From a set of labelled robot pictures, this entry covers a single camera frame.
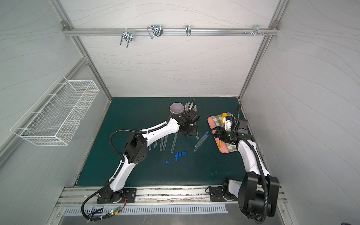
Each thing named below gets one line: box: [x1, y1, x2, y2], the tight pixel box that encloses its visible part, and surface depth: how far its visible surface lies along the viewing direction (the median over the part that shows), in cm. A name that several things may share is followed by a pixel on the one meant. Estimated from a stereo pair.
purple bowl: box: [169, 102, 185, 115], surface depth 110 cm
